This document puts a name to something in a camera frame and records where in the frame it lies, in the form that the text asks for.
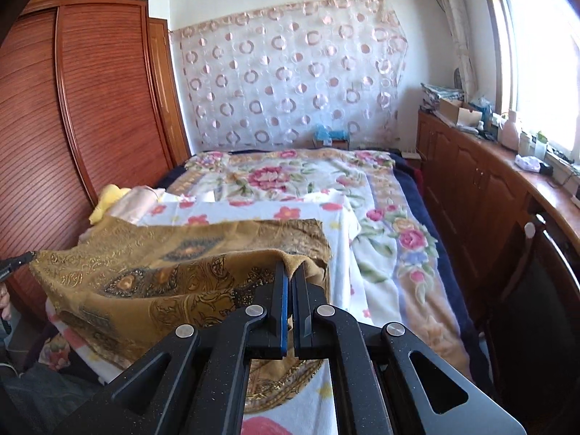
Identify teal box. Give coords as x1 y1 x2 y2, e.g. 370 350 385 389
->
312 124 352 149

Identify slatted wooden wardrobe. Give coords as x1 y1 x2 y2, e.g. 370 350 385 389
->
0 0 191 300

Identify white gathered window curtain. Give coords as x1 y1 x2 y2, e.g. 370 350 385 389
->
426 0 479 96

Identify stack of folded cloths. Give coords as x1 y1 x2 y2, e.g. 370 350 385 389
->
420 82 465 112

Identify black chair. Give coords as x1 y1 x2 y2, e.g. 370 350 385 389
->
485 213 580 435

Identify white small-flower towel blanket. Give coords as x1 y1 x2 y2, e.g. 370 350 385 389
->
45 188 379 435

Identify gold patterned garment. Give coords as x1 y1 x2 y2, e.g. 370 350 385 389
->
28 219 334 415

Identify person's grey trousers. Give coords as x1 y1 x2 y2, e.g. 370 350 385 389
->
0 358 109 435

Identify pale pink pillow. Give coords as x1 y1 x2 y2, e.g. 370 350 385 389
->
106 186 166 225

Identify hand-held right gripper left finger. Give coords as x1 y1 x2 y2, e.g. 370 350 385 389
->
50 256 291 435

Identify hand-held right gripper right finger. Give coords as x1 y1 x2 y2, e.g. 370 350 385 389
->
292 263 526 435

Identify cardboard box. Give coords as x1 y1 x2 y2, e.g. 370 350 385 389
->
437 99 483 128

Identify wooden framed window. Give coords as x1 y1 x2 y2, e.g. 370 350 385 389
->
476 0 580 164

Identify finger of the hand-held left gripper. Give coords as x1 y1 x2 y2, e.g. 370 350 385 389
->
0 251 37 282

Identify yellow plush toy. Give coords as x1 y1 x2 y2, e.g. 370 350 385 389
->
88 184 132 225

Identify long wooden sideboard cabinet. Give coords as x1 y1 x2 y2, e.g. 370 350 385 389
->
416 109 580 372

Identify circle-print sheer curtain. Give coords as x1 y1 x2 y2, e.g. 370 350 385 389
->
171 0 409 152

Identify blue plastic package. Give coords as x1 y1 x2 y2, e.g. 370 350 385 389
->
469 97 494 121

